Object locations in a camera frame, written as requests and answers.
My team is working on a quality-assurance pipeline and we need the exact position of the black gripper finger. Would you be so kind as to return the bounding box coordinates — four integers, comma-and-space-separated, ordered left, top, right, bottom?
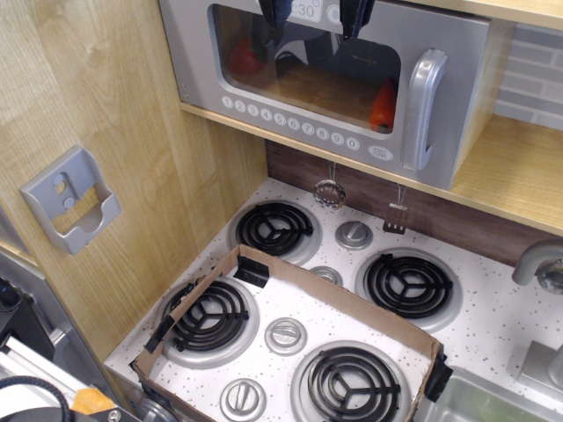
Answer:
259, 0, 292, 28
340, 0, 374, 40

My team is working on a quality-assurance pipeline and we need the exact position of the grey toy microwave door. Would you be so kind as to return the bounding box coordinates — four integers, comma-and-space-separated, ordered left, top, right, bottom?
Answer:
160, 1, 492, 189

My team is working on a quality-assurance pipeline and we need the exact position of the red toy pepper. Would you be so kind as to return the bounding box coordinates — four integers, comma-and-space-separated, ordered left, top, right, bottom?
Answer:
228, 39, 266, 75

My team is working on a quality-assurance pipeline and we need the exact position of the orange toy carrot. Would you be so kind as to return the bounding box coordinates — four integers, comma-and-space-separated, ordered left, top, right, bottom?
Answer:
369, 79, 397, 134

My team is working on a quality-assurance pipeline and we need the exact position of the hanging metal strainer spoon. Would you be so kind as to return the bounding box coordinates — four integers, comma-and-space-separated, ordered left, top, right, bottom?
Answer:
313, 162, 347, 211

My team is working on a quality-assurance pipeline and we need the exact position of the hanging metal spatula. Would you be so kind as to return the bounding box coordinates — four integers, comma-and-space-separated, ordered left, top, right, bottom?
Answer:
383, 185, 409, 235

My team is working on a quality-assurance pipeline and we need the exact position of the black back left burner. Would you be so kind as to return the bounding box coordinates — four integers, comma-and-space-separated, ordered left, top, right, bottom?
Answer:
235, 201, 314, 257

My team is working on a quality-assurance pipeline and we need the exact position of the black burner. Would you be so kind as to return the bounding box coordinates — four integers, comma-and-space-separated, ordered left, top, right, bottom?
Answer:
306, 346, 402, 421
235, 201, 314, 257
363, 253, 453, 319
172, 280, 251, 353

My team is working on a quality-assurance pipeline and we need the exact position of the grey back stove knob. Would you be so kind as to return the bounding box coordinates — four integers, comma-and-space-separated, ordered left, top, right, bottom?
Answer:
335, 221, 373, 251

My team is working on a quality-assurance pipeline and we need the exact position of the wooden shelf board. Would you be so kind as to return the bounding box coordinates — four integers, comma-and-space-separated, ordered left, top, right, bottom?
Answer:
179, 103, 562, 236

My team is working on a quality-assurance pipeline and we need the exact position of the brown cardboard fence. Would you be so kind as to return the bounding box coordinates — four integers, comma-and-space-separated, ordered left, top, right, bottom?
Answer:
131, 246, 452, 421

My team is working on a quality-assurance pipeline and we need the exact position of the grey hidden stove knob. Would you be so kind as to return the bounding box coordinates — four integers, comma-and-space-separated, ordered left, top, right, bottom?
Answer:
310, 266, 343, 287

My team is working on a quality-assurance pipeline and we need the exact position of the black back right burner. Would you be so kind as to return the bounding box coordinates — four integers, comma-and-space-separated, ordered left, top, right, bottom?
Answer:
363, 253, 453, 319

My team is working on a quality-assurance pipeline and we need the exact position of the grey toy faucet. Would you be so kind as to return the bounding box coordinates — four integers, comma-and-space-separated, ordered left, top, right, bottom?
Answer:
512, 240, 562, 295

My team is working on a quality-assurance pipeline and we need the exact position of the black front left burner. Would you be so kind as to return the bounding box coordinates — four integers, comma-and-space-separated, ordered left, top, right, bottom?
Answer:
172, 280, 251, 353

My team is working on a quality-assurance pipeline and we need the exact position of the grey middle stove knob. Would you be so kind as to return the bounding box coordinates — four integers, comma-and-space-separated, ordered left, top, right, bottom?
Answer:
265, 317, 308, 356

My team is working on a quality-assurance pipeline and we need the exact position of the black front right burner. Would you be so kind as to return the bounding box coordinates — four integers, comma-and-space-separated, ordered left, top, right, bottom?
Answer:
306, 346, 402, 421

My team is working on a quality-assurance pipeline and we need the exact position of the grey front stove knob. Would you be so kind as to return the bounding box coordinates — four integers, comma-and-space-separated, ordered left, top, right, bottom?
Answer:
220, 378, 267, 422

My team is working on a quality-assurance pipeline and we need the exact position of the metal toy sink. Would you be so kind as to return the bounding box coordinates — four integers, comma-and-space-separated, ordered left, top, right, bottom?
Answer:
414, 367, 562, 422

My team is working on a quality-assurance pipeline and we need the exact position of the orange tape piece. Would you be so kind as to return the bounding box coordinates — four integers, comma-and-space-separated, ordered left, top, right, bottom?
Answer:
70, 388, 114, 415

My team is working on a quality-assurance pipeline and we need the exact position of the grey wall phone holder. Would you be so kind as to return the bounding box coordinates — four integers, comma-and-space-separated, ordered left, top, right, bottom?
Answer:
19, 145, 121, 255

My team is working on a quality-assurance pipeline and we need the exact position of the black braided cable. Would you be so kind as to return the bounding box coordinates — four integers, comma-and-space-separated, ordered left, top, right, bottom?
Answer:
0, 375, 72, 422

